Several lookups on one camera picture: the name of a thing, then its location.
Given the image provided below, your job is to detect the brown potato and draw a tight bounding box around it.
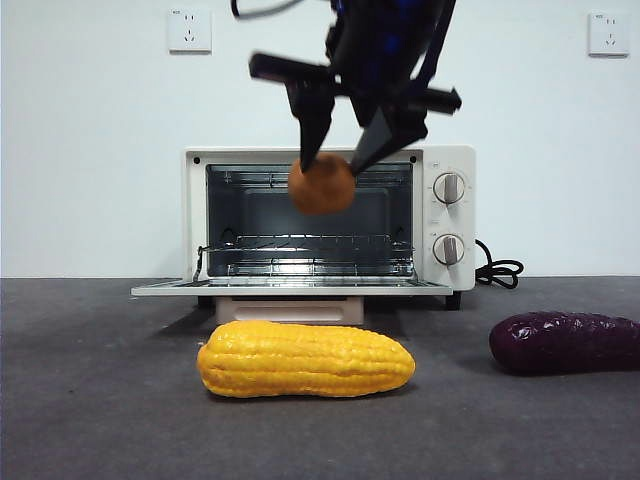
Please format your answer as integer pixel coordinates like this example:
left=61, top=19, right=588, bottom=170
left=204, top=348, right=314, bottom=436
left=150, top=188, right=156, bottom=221
left=287, top=152, right=357, bottom=216

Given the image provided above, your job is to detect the glass oven door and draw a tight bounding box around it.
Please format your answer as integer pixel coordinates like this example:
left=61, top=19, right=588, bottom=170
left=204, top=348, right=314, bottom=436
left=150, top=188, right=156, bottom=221
left=130, top=278, right=454, bottom=298

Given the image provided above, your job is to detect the beige oven door handle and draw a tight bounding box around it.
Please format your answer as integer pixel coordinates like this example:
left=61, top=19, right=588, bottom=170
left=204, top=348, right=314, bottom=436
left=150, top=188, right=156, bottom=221
left=215, top=295, right=366, bottom=324

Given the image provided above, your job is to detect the white toaster oven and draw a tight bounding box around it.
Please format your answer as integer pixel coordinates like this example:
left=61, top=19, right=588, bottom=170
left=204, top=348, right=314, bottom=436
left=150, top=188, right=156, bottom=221
left=183, top=144, right=476, bottom=312

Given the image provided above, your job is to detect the beige oven knob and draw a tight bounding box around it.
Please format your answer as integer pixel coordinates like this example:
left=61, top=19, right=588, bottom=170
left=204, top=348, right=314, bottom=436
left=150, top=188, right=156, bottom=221
left=432, top=172, right=469, bottom=206
left=432, top=233, right=466, bottom=267

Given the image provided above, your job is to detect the purple sweet potato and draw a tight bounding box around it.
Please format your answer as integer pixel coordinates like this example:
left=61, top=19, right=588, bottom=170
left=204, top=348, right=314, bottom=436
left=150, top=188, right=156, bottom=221
left=488, top=310, right=640, bottom=375

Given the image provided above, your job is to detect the yellow corn cob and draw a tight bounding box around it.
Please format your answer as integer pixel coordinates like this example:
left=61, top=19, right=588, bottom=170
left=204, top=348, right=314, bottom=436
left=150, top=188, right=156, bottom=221
left=196, top=319, right=416, bottom=400

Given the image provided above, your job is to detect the metal wire oven rack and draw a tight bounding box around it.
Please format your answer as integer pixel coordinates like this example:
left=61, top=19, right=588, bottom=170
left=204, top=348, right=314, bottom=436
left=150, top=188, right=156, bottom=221
left=197, top=233, right=417, bottom=276

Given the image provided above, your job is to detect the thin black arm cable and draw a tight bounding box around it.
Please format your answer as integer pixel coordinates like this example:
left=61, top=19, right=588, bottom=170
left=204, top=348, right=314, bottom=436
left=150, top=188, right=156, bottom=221
left=231, top=0, right=301, bottom=21

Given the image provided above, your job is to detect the white wall socket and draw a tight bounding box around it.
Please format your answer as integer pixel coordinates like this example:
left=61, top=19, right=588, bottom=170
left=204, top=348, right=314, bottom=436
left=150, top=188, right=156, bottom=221
left=588, top=11, right=630, bottom=58
left=168, top=8, right=212, bottom=55

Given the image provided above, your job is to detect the black oven power cable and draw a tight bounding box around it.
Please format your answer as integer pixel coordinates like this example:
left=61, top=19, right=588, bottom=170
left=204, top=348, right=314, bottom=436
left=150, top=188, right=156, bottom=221
left=473, top=238, right=525, bottom=291

